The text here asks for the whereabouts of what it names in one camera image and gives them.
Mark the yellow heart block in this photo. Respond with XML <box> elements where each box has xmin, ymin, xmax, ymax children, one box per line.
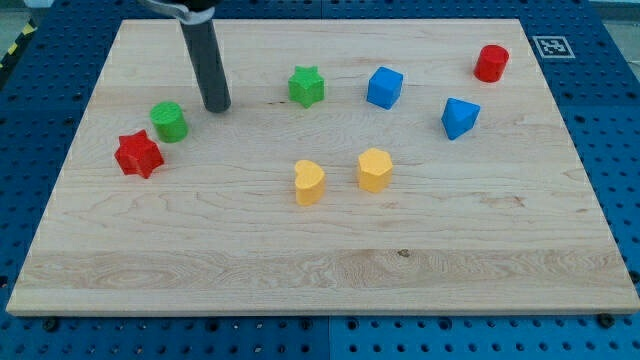
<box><xmin>294</xmin><ymin>160</ymin><xmax>326</xmax><ymax>206</ymax></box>

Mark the light wooden board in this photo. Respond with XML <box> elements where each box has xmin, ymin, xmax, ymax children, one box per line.
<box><xmin>7</xmin><ymin>19</ymin><xmax>639</xmax><ymax>317</ymax></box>

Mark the yellow hexagon block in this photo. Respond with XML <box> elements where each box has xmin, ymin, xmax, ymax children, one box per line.
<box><xmin>357</xmin><ymin>148</ymin><xmax>393</xmax><ymax>193</ymax></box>

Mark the green star block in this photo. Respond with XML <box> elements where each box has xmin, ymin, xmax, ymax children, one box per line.
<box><xmin>288</xmin><ymin>66</ymin><xmax>325</xmax><ymax>108</ymax></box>

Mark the blue cube block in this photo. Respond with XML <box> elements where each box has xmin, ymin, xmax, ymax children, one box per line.
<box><xmin>366</xmin><ymin>67</ymin><xmax>404</xmax><ymax>110</ymax></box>

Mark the blue triangular prism block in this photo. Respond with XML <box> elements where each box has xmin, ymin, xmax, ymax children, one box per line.
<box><xmin>441</xmin><ymin>98</ymin><xmax>481</xmax><ymax>140</ymax></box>

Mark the green cylinder block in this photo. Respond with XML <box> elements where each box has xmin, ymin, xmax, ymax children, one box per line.
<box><xmin>149</xmin><ymin>101</ymin><xmax>188</xmax><ymax>143</ymax></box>

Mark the red star block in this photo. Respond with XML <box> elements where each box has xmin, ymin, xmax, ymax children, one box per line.
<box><xmin>114</xmin><ymin>130</ymin><xmax>164</xmax><ymax>179</ymax></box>

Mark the silver clamp on rod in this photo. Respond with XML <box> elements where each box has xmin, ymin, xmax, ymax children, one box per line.
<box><xmin>138</xmin><ymin>0</ymin><xmax>215</xmax><ymax>25</ymax></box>

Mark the red cylinder block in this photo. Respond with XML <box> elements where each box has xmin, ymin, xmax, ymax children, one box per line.
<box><xmin>474</xmin><ymin>44</ymin><xmax>510</xmax><ymax>83</ymax></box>

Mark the white fiducial marker tag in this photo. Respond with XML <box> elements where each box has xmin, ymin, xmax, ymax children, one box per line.
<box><xmin>532</xmin><ymin>35</ymin><xmax>575</xmax><ymax>60</ymax></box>

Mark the black bolt front left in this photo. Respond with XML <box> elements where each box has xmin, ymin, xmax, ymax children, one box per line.
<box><xmin>42</xmin><ymin>317</ymin><xmax>59</xmax><ymax>333</ymax></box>

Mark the black bolt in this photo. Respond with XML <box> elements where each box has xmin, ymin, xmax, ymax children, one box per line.
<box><xmin>596</xmin><ymin>313</ymin><xmax>616</xmax><ymax>329</ymax></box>
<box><xmin>42</xmin><ymin>317</ymin><xmax>59</xmax><ymax>333</ymax></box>

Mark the black bolt front right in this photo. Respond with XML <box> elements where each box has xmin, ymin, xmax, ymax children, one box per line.
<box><xmin>596</xmin><ymin>313</ymin><xmax>616</xmax><ymax>329</ymax></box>

